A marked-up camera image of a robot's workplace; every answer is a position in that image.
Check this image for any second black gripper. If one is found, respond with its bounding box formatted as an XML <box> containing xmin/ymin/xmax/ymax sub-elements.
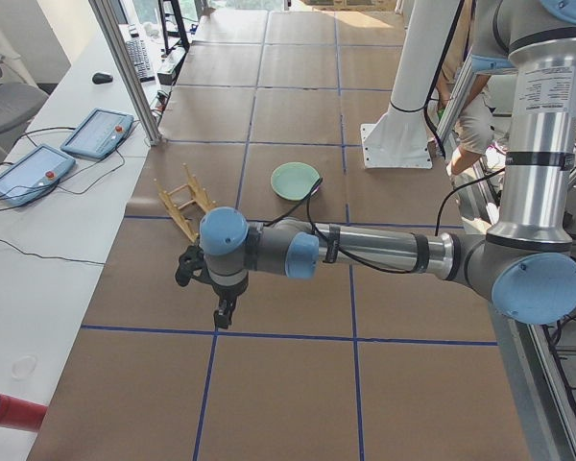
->
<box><xmin>209</xmin><ymin>276</ymin><xmax>249</xmax><ymax>329</ymax></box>

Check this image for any light green ceramic plate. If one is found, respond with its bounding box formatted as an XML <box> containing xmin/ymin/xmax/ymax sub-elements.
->
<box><xmin>270</xmin><ymin>162</ymin><xmax>320</xmax><ymax>202</ymax></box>

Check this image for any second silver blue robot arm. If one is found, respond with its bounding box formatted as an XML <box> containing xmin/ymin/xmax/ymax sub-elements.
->
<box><xmin>197</xmin><ymin>1</ymin><xmax>576</xmax><ymax>328</ymax></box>

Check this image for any wooden dish rack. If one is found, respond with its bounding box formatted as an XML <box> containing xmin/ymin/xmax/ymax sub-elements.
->
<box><xmin>154</xmin><ymin>163</ymin><xmax>218</xmax><ymax>243</ymax></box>

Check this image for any brown paper table cover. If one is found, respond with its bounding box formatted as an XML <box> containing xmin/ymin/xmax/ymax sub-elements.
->
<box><xmin>28</xmin><ymin>9</ymin><xmax>576</xmax><ymax>461</ymax></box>

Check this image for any far teach pendant tablet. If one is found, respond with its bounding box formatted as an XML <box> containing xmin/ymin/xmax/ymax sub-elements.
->
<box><xmin>60</xmin><ymin>108</ymin><xmax>134</xmax><ymax>159</ymax></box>

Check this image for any teach pendant tablet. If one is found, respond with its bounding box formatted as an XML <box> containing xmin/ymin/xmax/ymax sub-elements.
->
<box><xmin>60</xmin><ymin>108</ymin><xmax>134</xmax><ymax>159</ymax></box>
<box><xmin>0</xmin><ymin>144</ymin><xmax>76</xmax><ymax>206</ymax></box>

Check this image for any near teach pendant tablet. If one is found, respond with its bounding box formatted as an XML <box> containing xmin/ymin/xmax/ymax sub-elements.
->
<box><xmin>0</xmin><ymin>144</ymin><xmax>76</xmax><ymax>206</ymax></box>

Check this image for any red cylinder tube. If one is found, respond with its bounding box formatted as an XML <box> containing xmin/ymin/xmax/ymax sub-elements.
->
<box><xmin>0</xmin><ymin>394</ymin><xmax>47</xmax><ymax>432</ymax></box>

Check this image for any black computer mouse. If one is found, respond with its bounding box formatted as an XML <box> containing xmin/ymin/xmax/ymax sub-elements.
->
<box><xmin>92</xmin><ymin>72</ymin><xmax>113</xmax><ymax>85</ymax></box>

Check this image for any black keyboard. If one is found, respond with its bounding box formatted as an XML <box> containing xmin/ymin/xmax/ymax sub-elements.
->
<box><xmin>125</xmin><ymin>38</ymin><xmax>155</xmax><ymax>82</ymax></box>

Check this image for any person in beige shorts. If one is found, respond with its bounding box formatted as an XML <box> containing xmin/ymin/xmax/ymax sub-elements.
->
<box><xmin>436</xmin><ymin>1</ymin><xmax>493</xmax><ymax>177</ymax></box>

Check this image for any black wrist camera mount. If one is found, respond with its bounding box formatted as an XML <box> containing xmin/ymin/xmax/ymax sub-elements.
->
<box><xmin>175</xmin><ymin>245</ymin><xmax>211</xmax><ymax>287</ymax></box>

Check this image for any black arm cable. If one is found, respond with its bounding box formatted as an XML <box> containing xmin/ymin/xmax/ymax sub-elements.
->
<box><xmin>263</xmin><ymin>176</ymin><xmax>510</xmax><ymax>275</ymax></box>

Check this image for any black cable on desk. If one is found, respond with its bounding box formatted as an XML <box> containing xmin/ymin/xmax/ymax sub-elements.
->
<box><xmin>0</xmin><ymin>228</ymin><xmax>107</xmax><ymax>266</ymax></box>

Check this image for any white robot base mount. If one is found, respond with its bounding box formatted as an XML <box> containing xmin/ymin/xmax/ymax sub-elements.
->
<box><xmin>361</xmin><ymin>0</ymin><xmax>463</xmax><ymax>169</ymax></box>

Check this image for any aluminium frame rail structure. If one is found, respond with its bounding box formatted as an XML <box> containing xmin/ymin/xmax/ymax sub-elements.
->
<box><xmin>439</xmin><ymin>57</ymin><xmax>576</xmax><ymax>460</ymax></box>

